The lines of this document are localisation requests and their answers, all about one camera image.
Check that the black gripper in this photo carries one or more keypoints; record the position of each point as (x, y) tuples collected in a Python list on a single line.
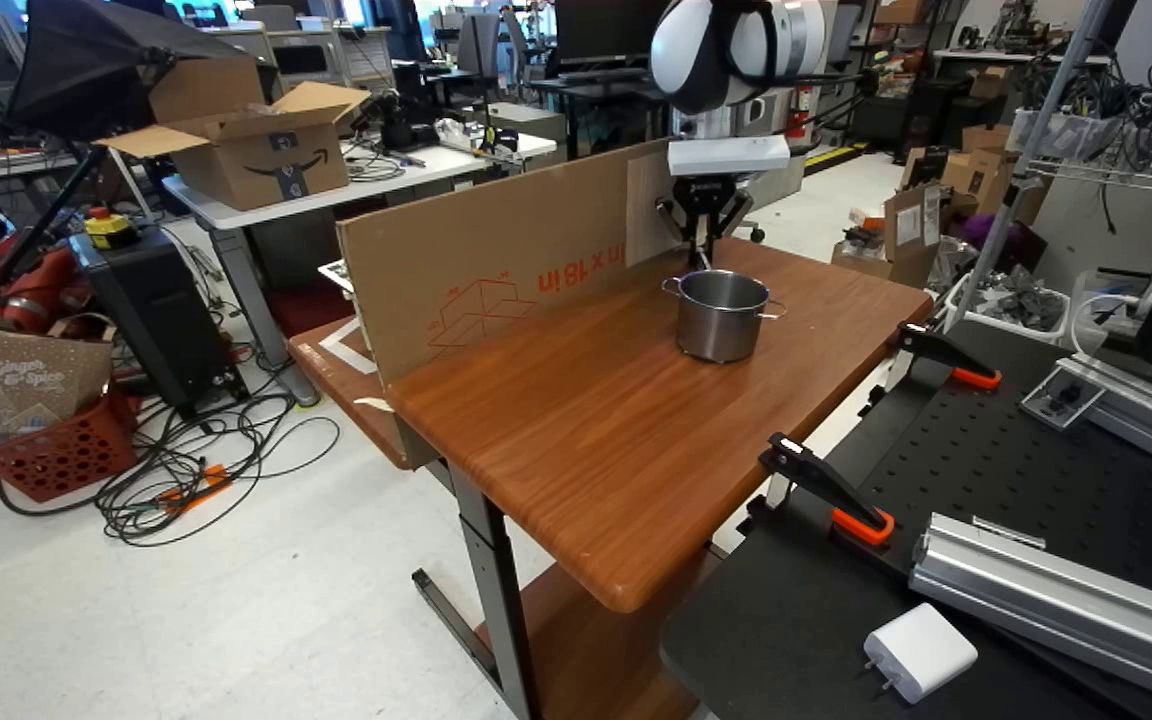
[(710, 193)]

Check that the black and white marker pen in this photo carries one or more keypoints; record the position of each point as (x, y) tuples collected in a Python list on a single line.
[(701, 254)]

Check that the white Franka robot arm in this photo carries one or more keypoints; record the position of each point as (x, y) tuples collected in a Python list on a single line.
[(737, 60)]

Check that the silver metal pot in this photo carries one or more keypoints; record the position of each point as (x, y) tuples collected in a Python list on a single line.
[(723, 325)]

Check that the brown cardboard panel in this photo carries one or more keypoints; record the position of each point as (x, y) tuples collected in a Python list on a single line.
[(499, 272)]

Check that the black orange bar clamp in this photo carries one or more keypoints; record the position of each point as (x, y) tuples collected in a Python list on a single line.
[(826, 490), (953, 361)]

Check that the grey metal stand pole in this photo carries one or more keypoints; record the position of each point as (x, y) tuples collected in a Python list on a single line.
[(1021, 163)]

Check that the white grey work table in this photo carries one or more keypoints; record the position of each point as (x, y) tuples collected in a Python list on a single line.
[(337, 184)]

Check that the white paper strip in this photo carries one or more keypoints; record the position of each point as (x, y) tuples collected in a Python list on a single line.
[(344, 355)]

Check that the black perforated base board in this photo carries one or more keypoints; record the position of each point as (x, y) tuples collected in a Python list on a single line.
[(789, 624)]

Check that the open Amazon cardboard box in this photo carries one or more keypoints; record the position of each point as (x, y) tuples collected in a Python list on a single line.
[(259, 146)]

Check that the slim aluminium extrusion bar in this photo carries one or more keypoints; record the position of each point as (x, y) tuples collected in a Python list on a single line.
[(1138, 406)]

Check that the white power adapter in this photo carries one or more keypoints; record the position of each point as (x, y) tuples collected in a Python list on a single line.
[(920, 651)]

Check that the wide aluminium extrusion bar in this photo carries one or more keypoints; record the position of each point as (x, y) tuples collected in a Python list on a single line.
[(1069, 605)]

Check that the black cabinet with emergency stop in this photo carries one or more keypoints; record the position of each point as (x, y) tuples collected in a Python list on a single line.
[(158, 313)]

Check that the black photo umbrella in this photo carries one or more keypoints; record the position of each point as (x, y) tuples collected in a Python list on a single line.
[(99, 60)]

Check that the red plastic basket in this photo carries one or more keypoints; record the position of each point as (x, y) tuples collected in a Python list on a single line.
[(60, 449)]

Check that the brown paper bag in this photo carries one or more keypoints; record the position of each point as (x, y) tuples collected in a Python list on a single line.
[(8, 381)]

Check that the metal bracket on slim extrusion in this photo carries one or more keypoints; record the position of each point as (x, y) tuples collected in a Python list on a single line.
[(1064, 396)]

